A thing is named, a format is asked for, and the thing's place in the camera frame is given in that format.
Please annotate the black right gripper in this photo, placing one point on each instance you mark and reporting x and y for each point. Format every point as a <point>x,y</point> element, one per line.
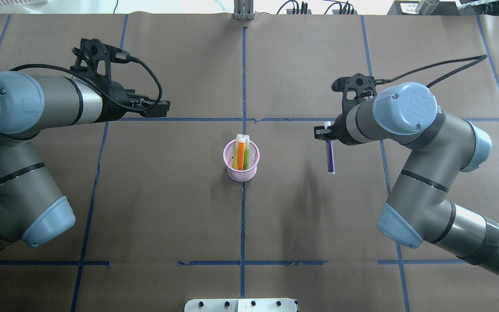
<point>337,128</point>

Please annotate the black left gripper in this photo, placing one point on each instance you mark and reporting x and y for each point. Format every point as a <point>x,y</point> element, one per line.
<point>116,102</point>

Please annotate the purple highlighter pen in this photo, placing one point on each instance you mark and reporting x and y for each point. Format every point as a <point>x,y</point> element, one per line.
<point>330,156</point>

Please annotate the orange highlighter pen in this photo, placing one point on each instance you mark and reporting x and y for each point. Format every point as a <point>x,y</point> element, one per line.
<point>241,154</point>

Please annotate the green highlighter pen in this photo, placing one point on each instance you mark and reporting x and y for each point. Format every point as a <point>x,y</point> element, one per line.
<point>247,150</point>

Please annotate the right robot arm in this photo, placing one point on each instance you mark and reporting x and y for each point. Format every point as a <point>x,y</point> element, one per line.
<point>441,146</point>

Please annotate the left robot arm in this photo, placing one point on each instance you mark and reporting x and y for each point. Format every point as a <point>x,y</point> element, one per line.
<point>32,207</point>

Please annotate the pink mesh pen holder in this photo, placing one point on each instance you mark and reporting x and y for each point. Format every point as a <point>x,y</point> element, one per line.
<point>244,175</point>

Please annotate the small metal cup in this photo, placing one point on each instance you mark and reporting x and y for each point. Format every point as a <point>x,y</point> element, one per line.
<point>426,7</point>

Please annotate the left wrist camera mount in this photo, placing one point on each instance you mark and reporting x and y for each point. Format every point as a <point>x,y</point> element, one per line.
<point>94,58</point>

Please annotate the aluminium frame post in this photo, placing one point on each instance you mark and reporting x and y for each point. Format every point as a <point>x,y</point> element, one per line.
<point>243,10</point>

